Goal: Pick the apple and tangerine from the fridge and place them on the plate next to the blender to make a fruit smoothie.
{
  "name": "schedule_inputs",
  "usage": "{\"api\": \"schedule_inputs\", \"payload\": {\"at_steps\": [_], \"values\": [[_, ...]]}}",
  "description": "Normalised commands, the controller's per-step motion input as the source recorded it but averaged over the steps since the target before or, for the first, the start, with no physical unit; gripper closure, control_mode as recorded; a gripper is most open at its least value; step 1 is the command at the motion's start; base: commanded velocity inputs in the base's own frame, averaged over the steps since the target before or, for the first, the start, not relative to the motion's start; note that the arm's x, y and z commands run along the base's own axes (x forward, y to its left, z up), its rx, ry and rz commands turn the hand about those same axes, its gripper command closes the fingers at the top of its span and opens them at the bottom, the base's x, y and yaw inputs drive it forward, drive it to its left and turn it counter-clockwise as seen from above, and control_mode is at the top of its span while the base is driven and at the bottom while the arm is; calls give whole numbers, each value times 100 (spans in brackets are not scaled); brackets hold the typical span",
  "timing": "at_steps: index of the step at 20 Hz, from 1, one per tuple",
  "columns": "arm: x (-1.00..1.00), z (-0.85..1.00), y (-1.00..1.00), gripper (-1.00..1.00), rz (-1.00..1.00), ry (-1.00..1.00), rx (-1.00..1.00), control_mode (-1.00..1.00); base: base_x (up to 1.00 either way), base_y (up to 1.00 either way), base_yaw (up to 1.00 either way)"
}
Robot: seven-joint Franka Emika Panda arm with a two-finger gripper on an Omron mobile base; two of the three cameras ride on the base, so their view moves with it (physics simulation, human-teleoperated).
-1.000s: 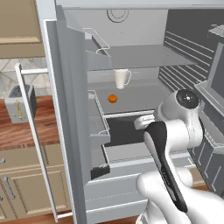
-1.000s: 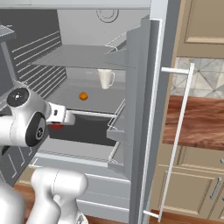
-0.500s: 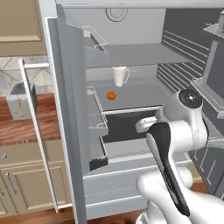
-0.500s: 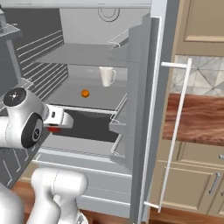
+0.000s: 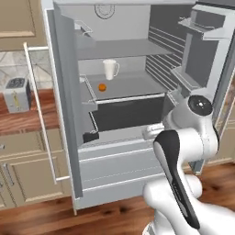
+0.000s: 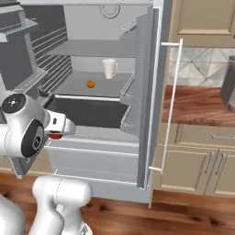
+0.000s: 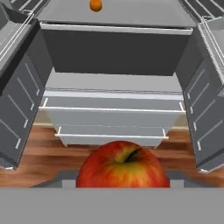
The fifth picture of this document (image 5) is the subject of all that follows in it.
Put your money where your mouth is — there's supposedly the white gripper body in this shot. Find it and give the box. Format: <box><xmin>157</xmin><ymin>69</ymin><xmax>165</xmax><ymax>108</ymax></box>
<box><xmin>141</xmin><ymin>122</ymin><xmax>166</xmax><ymax>140</ymax></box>

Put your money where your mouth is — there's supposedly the dark fridge crisper drawer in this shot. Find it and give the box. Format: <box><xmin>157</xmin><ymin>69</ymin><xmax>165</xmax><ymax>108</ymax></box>
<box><xmin>88</xmin><ymin>95</ymin><xmax>167</xmax><ymax>133</ymax></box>

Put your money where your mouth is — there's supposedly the grey fridge freezer drawer front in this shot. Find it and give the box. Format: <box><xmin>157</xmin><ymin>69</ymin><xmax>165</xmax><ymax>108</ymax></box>
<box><xmin>77</xmin><ymin>146</ymin><xmax>168</xmax><ymax>210</ymax></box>

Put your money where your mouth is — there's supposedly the grey open fridge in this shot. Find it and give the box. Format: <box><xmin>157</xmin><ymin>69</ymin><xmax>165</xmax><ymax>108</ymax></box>
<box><xmin>40</xmin><ymin>0</ymin><xmax>235</xmax><ymax>216</ymax></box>

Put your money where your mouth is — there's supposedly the grey right fridge door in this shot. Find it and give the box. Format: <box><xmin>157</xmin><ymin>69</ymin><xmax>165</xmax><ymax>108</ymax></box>
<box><xmin>169</xmin><ymin>0</ymin><xmax>235</xmax><ymax>176</ymax></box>

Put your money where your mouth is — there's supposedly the grey fridge door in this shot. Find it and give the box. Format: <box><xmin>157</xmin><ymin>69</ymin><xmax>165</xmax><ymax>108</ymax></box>
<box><xmin>41</xmin><ymin>0</ymin><xmax>84</xmax><ymax>216</ymax></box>
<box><xmin>169</xmin><ymin>0</ymin><xmax>235</xmax><ymax>176</ymax></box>

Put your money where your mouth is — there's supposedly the grey left fridge door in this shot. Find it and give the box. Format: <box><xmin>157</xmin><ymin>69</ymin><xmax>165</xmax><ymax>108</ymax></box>
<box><xmin>41</xmin><ymin>0</ymin><xmax>84</xmax><ymax>216</ymax></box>

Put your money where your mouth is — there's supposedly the beige base cupboard run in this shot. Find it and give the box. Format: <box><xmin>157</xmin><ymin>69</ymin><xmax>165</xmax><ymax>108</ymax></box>
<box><xmin>210</xmin><ymin>105</ymin><xmax>235</xmax><ymax>168</ymax></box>

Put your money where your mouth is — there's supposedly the white mug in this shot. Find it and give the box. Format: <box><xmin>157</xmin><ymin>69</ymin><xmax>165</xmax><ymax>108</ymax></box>
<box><xmin>102</xmin><ymin>59</ymin><xmax>120</xmax><ymax>81</ymax></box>

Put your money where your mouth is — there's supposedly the beige base cupboard door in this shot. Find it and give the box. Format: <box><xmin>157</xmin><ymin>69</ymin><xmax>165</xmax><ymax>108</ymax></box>
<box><xmin>0</xmin><ymin>154</ymin><xmax>73</xmax><ymax>210</ymax></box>

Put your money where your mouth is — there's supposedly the beige drawer front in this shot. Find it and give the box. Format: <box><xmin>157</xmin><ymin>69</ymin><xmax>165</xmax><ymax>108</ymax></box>
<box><xmin>0</xmin><ymin>129</ymin><xmax>64</xmax><ymax>161</ymax></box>

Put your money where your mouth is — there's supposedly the silver toaster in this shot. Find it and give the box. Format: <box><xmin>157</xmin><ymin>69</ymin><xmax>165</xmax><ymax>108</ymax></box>
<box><xmin>2</xmin><ymin>76</ymin><xmax>33</xmax><ymax>115</ymax></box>

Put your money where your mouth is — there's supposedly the white fridge door handle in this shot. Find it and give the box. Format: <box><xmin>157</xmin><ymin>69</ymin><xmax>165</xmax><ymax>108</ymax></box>
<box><xmin>23</xmin><ymin>42</ymin><xmax>71</xmax><ymax>185</ymax></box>

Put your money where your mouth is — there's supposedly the silver cupboard handle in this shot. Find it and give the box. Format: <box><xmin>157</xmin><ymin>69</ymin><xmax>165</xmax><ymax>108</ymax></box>
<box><xmin>2</xmin><ymin>162</ymin><xmax>16</xmax><ymax>188</ymax></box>

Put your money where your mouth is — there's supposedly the beige wall cupboard door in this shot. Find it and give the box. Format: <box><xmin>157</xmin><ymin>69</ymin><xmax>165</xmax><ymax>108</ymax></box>
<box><xmin>0</xmin><ymin>0</ymin><xmax>48</xmax><ymax>52</ymax></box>

